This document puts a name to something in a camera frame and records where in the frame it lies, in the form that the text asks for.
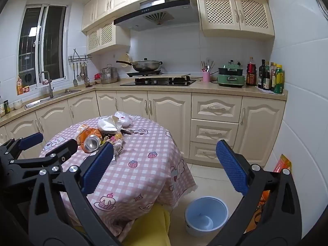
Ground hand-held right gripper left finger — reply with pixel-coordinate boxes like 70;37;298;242
28;141;123;246

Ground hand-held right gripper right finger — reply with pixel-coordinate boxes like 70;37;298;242
205;140;302;246

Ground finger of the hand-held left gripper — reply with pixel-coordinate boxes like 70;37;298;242
0;132;44;161
6;139;79;182

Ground orange drink can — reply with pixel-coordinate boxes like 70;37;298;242
80;134;102;153

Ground silver foil wrapper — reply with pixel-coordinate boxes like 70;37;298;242
112;142;124;161

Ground light blue plastic bin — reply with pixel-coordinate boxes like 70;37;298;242
184;196;229;237

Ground cream cabinet drawer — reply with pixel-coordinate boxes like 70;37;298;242
192;95;243;123
190;141;235;164
191;119;239;146

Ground pink checked printed tablecloth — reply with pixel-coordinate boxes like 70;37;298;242
38;116;198;236

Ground steel kitchen sink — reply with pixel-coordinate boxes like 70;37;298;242
24;89;82;109

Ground orange printed bag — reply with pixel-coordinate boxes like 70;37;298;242
256;154;293;211

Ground steel kitchen faucet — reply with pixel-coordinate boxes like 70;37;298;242
39;71;55;99

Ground person's yellow trouser leg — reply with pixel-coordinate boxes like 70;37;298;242
122;205;172;246

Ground cream base cabinet run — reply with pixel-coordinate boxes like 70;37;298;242
0;90;287;185

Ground steel stockpot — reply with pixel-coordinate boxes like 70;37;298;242
100;64;119;84

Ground green electric cooker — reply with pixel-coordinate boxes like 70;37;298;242
217;64;246;88

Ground dark green glass bottle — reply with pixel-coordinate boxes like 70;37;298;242
263;61;271;91

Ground sliding kitchen window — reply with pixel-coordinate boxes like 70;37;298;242
17;3;69;88

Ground green yellow-label bottle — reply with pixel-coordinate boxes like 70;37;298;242
274;65;284;94

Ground black gas hob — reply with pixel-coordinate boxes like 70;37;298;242
120;76;196;87

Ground black portable cooktop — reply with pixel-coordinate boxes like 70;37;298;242
127;70;162;78

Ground yellow plastic colander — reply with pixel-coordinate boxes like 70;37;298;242
120;53;131;68

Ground steel wok with lid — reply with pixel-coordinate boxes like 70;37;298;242
116;58;163;73

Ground black range hood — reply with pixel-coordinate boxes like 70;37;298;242
113;0;200;32

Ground wall utensil rack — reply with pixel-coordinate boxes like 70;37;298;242
68;49;93;63

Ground cream lattice wall cabinet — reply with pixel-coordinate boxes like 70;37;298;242
86;22;131;55
196;0;275;40

